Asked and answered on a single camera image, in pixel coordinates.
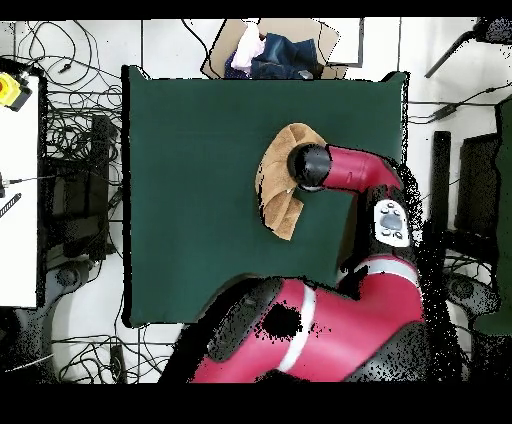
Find grey round stand base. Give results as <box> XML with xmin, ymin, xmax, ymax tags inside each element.
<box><xmin>41</xmin><ymin>255</ymin><xmax>97</xmax><ymax>383</ymax></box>

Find black flat panel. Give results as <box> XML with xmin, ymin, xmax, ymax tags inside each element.
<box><xmin>455</xmin><ymin>132</ymin><xmax>500</xmax><ymax>237</ymax></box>

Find white desk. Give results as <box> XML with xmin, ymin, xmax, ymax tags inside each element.
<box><xmin>0</xmin><ymin>75</ymin><xmax>40</xmax><ymax>309</ymax></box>

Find black equipment stand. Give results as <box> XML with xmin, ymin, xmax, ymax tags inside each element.
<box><xmin>39</xmin><ymin>113</ymin><xmax>123</xmax><ymax>263</ymax></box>

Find pink garment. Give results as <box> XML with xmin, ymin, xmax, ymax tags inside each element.
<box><xmin>230</xmin><ymin>21</ymin><xmax>268</xmax><ymax>77</ymax></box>

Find black tripod leg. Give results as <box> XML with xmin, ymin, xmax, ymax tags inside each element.
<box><xmin>423</xmin><ymin>16</ymin><xmax>512</xmax><ymax>79</ymax></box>

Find brown cardboard box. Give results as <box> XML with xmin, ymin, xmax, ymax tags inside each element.
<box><xmin>200</xmin><ymin>17</ymin><xmax>349</xmax><ymax>80</ymax></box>

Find black power strip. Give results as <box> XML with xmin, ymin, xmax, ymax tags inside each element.
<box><xmin>109</xmin><ymin>344</ymin><xmax>128</xmax><ymax>384</ymax></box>

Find dark green table cloth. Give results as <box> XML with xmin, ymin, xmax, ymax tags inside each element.
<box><xmin>120</xmin><ymin>64</ymin><xmax>411</xmax><ymax>329</ymax></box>

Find blue denim jeans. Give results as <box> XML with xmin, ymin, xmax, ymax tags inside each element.
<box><xmin>223</xmin><ymin>32</ymin><xmax>325</xmax><ymax>80</ymax></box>

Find black cable tangle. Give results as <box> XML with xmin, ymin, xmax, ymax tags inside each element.
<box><xmin>51</xmin><ymin>323</ymin><xmax>177</xmax><ymax>384</ymax></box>
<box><xmin>13</xmin><ymin>19</ymin><xmax>124</xmax><ymax>161</ymax></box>

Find black cable with plug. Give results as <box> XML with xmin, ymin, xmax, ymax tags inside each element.
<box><xmin>407</xmin><ymin>81</ymin><xmax>512</xmax><ymax>123</ymax></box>

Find orange terry towel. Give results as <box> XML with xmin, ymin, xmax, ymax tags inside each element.
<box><xmin>254</xmin><ymin>122</ymin><xmax>327</xmax><ymax>242</ymax></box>

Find black upright bar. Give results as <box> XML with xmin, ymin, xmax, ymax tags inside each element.
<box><xmin>430</xmin><ymin>130</ymin><xmax>452</xmax><ymax>233</ymax></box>

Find black ribbed strap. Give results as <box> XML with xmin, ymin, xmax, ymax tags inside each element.
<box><xmin>0</xmin><ymin>192</ymin><xmax>23</xmax><ymax>220</ymax></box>

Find yellow emergency stop button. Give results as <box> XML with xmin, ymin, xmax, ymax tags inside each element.
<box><xmin>0</xmin><ymin>71</ymin><xmax>34</xmax><ymax>113</ymax></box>

